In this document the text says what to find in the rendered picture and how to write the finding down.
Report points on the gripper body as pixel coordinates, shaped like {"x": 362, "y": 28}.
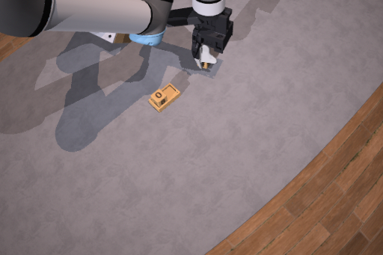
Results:
{"x": 214, "y": 34}

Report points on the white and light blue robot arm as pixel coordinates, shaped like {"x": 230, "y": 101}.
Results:
{"x": 144, "y": 20}

